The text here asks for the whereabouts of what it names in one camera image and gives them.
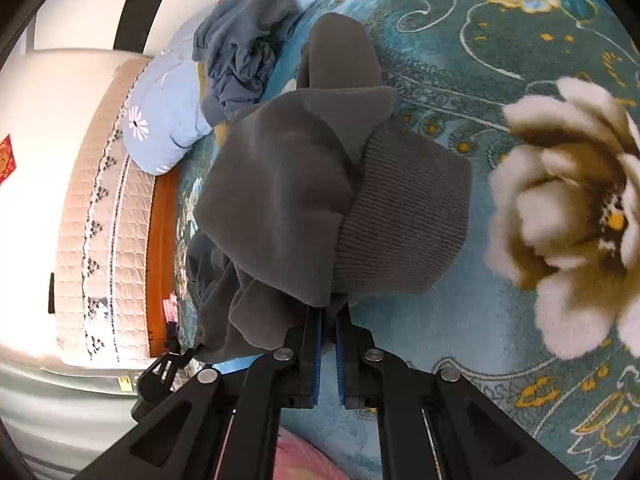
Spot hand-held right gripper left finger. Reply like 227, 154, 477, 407
75, 307, 325, 480

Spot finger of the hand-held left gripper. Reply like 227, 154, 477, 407
131, 350, 198, 423

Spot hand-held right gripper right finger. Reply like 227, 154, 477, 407
336, 309, 576, 480

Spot grey sweatshirt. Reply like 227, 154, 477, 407
186, 12, 473, 365

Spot light blue daisy pillow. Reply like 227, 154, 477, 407
120, 5, 216, 176

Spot blue-grey crumpled garment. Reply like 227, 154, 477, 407
192, 0, 303, 126

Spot teal floral blanket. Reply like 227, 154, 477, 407
175, 0, 640, 480

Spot orange wooden bed frame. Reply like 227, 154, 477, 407
146, 165, 183, 356

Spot red wall decoration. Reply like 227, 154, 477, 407
0, 135, 18, 186

